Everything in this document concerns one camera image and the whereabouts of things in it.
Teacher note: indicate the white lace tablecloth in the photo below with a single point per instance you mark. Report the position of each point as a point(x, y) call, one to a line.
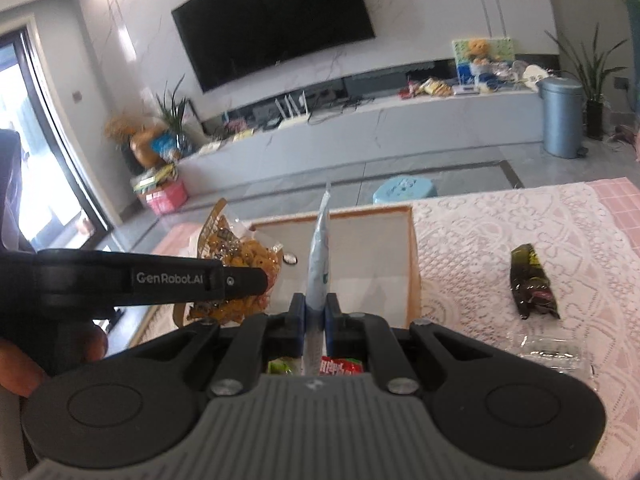
point(490, 250)

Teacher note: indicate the dark green snack packet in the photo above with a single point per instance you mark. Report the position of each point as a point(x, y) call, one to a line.
point(534, 282)

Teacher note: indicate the red snack packet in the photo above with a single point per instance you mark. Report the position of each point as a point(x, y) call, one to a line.
point(340, 366)

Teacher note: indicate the light blue snack packet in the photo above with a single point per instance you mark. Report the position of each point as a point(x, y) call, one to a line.
point(320, 260)

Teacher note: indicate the teddy bear gift box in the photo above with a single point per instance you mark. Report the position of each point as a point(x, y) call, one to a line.
point(482, 60)

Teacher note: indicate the blue-grey trash bin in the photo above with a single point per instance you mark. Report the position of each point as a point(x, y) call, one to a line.
point(562, 117)

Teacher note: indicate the black wall socket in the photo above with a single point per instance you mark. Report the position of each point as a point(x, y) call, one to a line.
point(621, 84)

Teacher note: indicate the pink checked tablecloth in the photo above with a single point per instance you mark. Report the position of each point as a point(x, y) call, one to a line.
point(617, 197)

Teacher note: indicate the black television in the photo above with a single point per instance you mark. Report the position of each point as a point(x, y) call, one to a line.
point(272, 25)

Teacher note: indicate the potted plant in black pot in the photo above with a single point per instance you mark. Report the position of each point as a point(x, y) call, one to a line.
point(595, 80)

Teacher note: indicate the grey wall switch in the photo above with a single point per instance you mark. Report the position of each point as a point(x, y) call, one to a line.
point(77, 96)

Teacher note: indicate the small green potted plant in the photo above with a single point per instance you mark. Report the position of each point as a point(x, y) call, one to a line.
point(172, 110)

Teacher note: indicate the long white media console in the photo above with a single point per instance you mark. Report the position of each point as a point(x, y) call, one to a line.
point(360, 120)

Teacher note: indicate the clear plastic wrapper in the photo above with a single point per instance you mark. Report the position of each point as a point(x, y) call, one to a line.
point(550, 352)

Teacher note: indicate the light blue round stool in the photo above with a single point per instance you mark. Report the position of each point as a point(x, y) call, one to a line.
point(405, 191)

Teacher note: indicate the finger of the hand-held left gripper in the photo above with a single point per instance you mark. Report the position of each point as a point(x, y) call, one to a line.
point(245, 281)

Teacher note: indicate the person's left hand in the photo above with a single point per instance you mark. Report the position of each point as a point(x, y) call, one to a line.
point(96, 345)

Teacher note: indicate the white router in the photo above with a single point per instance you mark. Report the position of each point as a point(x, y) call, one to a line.
point(292, 112)

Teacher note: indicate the orange plush toy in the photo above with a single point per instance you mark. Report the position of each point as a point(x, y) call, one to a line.
point(145, 142)

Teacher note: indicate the pink storage box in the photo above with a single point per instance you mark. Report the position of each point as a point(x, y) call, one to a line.
point(162, 192)

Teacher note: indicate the orange cardboard box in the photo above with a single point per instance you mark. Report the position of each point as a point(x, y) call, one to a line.
point(370, 260)

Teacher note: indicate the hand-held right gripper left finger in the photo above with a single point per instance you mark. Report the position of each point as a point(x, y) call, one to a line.
point(298, 320)

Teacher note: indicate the glass sliding door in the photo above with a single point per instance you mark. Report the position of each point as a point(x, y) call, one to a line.
point(45, 135)

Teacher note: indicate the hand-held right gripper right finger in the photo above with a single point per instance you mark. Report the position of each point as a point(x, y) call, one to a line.
point(331, 320)

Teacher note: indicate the clear bag of fried snacks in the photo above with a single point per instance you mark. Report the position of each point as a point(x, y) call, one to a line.
point(250, 260)

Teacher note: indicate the pile of snacks on console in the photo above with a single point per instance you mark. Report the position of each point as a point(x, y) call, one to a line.
point(430, 87)

